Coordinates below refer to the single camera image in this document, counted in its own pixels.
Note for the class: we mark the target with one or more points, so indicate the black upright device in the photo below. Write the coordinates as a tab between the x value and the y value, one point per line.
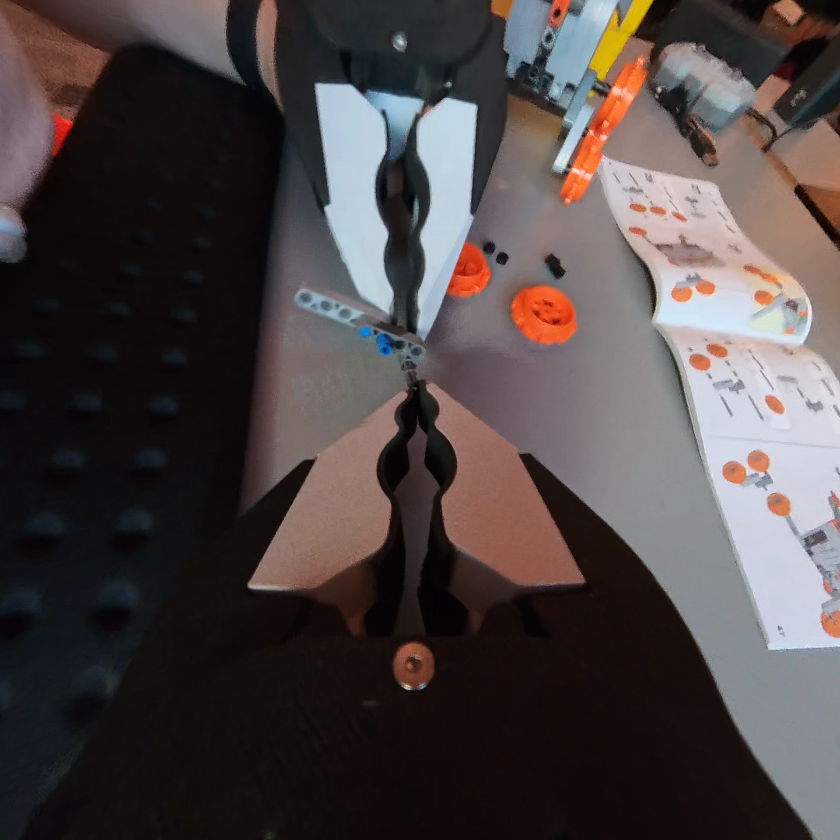
810	85

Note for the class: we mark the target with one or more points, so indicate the black studded pad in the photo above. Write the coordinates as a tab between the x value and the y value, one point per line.
131	328

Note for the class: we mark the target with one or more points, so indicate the orange brick wheel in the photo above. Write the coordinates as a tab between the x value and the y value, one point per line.
543	315
469	270

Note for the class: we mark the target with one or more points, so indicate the person's left forearm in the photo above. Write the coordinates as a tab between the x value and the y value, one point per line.
164	26

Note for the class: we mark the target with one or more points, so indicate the grey brick beam blue pins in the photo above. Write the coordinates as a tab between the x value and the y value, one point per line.
328	307

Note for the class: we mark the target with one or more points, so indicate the grey yellow brick robot model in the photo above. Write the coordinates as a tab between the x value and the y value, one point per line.
558	46

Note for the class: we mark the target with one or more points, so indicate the orange plastic piece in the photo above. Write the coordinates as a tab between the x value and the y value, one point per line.
61	134

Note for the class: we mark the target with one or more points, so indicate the grey battery box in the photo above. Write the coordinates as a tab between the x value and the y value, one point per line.
705	85

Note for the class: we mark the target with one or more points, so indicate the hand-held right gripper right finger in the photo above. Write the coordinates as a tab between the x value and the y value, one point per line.
505	525

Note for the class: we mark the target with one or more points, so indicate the person's pale sweatshirt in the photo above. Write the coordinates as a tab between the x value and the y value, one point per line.
26	111

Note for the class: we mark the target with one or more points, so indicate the black box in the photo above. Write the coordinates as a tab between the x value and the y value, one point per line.
715	26

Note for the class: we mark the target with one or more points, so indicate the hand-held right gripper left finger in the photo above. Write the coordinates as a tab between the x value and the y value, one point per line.
328	525

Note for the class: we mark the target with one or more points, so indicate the black brick connector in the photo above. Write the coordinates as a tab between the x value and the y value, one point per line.
555	266

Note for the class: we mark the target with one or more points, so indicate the grey desk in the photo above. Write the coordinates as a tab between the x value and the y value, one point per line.
623	420

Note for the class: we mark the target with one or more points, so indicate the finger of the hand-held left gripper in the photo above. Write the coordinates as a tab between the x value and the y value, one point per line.
348	170
449	184

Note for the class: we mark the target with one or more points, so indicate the person's pale shoe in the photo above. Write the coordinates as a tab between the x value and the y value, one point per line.
10	236

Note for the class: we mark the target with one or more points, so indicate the open white instruction booklet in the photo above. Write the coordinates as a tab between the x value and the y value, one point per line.
741	380

